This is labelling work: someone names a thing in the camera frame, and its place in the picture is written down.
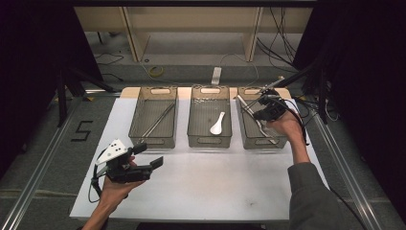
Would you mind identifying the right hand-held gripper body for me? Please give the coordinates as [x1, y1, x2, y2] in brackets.
[255, 78, 288, 123]

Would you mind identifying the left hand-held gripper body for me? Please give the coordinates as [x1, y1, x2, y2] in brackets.
[94, 138, 153, 185]

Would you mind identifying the metal fork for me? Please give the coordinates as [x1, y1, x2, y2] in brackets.
[237, 94, 279, 145]

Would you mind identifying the grey plastic mesh basket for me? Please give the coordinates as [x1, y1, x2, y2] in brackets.
[187, 84, 233, 150]
[127, 85, 179, 150]
[235, 85, 291, 150]

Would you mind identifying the metal chopstick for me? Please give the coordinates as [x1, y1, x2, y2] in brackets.
[140, 102, 176, 139]
[139, 103, 177, 142]

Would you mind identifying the white ceramic spoon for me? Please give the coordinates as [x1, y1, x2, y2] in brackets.
[209, 111, 226, 136]

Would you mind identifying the person's left hand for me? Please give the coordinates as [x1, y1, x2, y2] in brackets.
[100, 176, 146, 206]

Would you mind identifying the person's right hand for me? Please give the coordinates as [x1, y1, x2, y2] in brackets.
[267, 109, 304, 146]

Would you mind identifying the black metal stand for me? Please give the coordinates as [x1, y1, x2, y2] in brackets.
[56, 68, 118, 127]
[274, 60, 329, 125]

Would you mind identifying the white table cover board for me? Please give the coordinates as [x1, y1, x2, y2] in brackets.
[69, 97, 329, 223]

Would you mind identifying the white power strip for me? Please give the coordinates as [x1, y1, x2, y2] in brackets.
[211, 66, 222, 86]

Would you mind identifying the yellow tape roll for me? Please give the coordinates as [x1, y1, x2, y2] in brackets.
[148, 65, 166, 79]

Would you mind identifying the black curtain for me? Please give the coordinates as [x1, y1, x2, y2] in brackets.
[291, 0, 406, 221]
[0, 0, 104, 180]

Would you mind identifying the beige wooden shelf unit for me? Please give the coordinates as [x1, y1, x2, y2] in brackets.
[75, 6, 314, 63]

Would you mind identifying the right hand-held gripper cable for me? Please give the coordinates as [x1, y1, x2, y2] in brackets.
[277, 98, 310, 147]

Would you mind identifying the hand-held gripper cable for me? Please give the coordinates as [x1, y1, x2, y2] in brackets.
[277, 98, 310, 147]
[88, 149, 108, 204]

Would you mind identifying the left hand-held gripper cable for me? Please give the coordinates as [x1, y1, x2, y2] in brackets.
[88, 149, 108, 204]

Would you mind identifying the white floor cable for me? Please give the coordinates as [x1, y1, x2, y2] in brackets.
[138, 52, 205, 87]
[219, 52, 260, 88]

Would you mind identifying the bundle of black cables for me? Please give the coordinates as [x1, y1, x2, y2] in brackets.
[257, 7, 300, 74]

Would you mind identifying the aluminium floor rail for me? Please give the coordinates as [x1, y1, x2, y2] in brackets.
[310, 111, 384, 230]
[0, 95, 80, 230]

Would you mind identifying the thin black floor cable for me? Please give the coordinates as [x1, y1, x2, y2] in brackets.
[95, 52, 124, 66]

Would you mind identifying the thick black floor cable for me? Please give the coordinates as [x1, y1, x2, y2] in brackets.
[331, 188, 368, 230]

